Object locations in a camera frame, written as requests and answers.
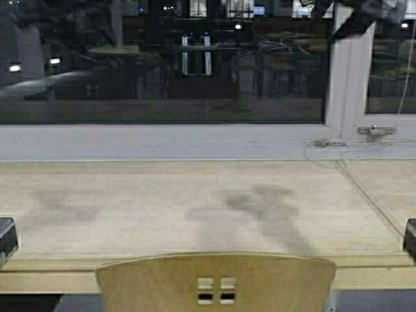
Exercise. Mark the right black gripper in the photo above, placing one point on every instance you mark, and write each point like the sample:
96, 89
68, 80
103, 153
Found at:
362, 16

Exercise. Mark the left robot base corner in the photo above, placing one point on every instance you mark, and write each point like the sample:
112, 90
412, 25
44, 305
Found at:
9, 239

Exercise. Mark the metal window latch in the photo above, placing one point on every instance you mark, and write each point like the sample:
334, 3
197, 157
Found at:
375, 130

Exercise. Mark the dark glass window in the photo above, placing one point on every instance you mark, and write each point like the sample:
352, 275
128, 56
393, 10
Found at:
184, 62

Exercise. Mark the long wooden counter table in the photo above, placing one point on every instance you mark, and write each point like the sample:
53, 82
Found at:
75, 217

